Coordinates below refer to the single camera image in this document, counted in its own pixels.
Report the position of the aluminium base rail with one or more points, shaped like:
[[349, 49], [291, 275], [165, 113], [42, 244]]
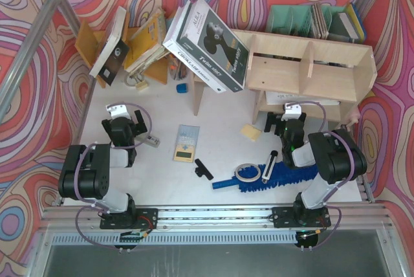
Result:
[[357, 216]]

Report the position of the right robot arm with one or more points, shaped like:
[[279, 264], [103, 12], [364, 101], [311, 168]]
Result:
[[334, 154]]

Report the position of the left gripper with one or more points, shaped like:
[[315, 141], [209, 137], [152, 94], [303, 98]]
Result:
[[136, 129]]

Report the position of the white Chokladfabriken book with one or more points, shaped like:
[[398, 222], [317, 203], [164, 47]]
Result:
[[171, 43]]

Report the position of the blue grey book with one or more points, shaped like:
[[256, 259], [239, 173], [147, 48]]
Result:
[[353, 23]]

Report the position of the small blue box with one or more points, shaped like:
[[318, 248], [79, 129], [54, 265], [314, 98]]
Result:
[[182, 88]]

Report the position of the pencils bundle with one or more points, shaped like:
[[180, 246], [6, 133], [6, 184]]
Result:
[[177, 70]]

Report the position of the white book black cover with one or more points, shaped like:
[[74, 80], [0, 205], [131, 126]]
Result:
[[112, 50]]

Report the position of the brass padlock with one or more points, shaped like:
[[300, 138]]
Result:
[[137, 81]]

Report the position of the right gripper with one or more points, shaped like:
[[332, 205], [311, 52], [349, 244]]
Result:
[[273, 123]]

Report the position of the blue microfibre duster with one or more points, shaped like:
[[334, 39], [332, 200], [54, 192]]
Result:
[[281, 176]]

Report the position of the light wooden bookshelf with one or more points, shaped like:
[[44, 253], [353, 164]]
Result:
[[316, 68]]

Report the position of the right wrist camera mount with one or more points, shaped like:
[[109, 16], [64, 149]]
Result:
[[293, 110]]

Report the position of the yellow worn books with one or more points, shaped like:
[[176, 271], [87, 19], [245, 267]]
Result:
[[146, 44]]

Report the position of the roll of beige tape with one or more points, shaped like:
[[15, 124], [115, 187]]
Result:
[[247, 173]]

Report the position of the black plastic clip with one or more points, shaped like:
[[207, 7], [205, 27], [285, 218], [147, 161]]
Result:
[[202, 171]]

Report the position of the blue yellow calculator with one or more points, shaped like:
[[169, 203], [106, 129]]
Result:
[[186, 143]]

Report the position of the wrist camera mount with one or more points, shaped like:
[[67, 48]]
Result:
[[293, 110], [117, 111]]

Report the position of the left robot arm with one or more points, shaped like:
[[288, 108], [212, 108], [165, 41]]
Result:
[[86, 171]]

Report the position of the white papers on shelf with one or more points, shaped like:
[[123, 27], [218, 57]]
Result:
[[274, 98]]

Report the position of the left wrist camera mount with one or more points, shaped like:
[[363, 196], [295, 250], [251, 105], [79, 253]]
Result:
[[117, 111]]

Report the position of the yellow wooden book rack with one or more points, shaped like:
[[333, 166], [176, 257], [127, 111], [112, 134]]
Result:
[[87, 43]]

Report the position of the brown notebooks in organiser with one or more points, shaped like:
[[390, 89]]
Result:
[[320, 21]]

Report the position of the teal desk organiser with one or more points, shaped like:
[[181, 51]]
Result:
[[296, 20]]

